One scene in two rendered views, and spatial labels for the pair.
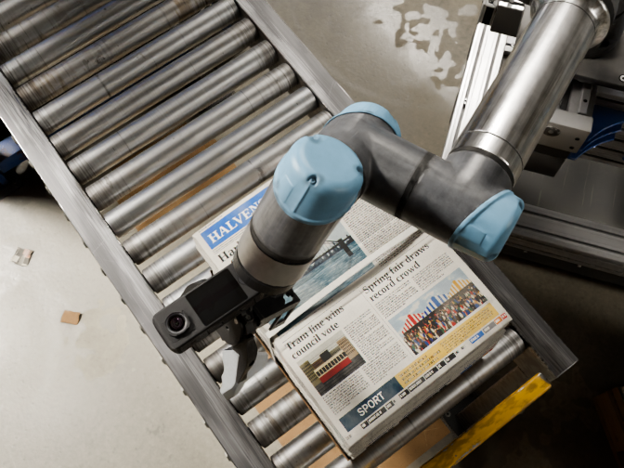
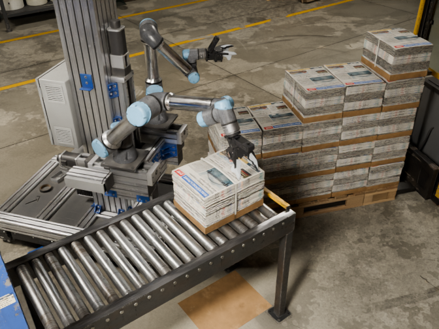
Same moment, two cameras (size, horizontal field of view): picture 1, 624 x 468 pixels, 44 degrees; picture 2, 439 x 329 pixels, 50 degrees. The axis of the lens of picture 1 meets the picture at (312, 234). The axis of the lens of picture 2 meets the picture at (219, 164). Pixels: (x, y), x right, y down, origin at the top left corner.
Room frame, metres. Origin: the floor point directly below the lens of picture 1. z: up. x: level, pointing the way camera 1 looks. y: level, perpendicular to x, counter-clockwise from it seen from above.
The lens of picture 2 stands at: (0.38, 1.86, 2.37)
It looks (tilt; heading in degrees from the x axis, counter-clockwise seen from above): 34 degrees down; 268
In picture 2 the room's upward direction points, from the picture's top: 1 degrees counter-clockwise
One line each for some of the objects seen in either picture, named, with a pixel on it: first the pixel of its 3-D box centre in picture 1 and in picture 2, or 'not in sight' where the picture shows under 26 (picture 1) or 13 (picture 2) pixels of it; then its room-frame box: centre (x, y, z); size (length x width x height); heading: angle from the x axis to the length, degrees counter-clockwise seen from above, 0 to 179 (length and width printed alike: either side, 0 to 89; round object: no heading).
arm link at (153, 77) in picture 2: not in sight; (151, 60); (0.73, -1.13, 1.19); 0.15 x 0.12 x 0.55; 97
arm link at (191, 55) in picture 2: not in sight; (190, 55); (0.47, -1.16, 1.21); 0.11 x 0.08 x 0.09; 7
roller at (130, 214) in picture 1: (214, 160); (156, 241); (0.64, 0.18, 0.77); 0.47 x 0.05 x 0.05; 124
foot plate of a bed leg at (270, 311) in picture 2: not in sight; (279, 312); (-0.04, 0.02, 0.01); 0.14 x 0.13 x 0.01; 124
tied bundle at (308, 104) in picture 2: not in sight; (312, 94); (-0.37, -1.06, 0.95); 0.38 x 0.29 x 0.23; 103
